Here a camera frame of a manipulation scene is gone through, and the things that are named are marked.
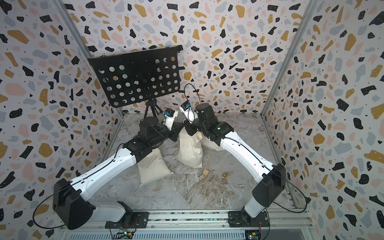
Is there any right green circuit board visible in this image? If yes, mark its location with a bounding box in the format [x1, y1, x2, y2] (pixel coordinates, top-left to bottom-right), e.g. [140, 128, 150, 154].
[245, 230, 261, 240]

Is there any left green circuit board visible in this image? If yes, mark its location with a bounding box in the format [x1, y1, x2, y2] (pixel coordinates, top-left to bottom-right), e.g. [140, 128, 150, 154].
[119, 228, 135, 240]

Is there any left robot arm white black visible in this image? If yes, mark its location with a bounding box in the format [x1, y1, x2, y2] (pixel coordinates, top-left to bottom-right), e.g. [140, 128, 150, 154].
[53, 117, 185, 230]

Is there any small wooden cube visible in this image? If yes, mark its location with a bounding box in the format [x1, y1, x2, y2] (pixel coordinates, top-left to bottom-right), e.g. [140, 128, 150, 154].
[203, 169, 209, 177]

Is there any cream cloth bag lower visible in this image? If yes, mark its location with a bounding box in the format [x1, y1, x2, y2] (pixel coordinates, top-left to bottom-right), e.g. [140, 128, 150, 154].
[138, 148, 173, 188]

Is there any green circuit board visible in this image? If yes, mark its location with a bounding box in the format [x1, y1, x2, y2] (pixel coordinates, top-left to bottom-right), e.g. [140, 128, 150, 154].
[119, 228, 135, 240]
[245, 230, 261, 240]

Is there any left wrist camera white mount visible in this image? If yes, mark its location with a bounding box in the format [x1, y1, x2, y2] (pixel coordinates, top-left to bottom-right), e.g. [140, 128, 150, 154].
[164, 108, 179, 131]

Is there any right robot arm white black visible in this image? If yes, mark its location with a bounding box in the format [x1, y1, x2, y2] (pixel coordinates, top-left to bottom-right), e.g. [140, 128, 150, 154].
[180, 101, 286, 227]

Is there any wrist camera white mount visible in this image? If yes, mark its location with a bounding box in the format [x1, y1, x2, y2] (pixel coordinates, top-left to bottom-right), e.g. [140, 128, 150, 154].
[164, 108, 179, 131]
[180, 100, 197, 124]

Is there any black perforated music stand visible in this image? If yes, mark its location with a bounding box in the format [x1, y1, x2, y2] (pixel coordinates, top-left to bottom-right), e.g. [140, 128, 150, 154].
[89, 45, 183, 108]

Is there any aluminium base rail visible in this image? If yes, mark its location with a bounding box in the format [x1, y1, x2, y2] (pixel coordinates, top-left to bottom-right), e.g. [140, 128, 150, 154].
[59, 209, 318, 240]

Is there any cream soil bag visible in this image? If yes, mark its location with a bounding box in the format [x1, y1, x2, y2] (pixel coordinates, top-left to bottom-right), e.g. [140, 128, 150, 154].
[177, 128, 203, 169]

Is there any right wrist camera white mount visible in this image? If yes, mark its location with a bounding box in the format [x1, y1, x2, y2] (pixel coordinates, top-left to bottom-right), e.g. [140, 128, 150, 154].
[180, 100, 197, 124]

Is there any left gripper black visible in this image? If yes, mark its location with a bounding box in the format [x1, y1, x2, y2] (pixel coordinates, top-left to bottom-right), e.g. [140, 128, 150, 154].
[149, 121, 185, 149]

